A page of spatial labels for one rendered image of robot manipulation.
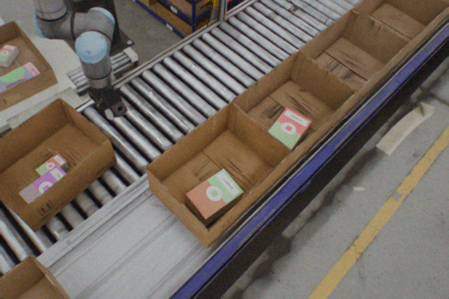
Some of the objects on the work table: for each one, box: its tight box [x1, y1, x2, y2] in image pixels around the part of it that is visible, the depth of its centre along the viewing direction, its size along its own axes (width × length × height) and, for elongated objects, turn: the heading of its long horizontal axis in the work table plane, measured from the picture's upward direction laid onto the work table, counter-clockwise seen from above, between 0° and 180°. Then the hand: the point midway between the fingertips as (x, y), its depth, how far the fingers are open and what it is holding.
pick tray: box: [0, 21, 58, 112], centre depth 177 cm, size 28×38×10 cm
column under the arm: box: [58, 0, 135, 57], centre depth 182 cm, size 26×26×33 cm
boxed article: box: [0, 44, 19, 68], centre depth 183 cm, size 6×10×5 cm, turn 164°
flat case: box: [0, 62, 41, 92], centre depth 175 cm, size 14×19×2 cm
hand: (114, 117), depth 147 cm, fingers closed
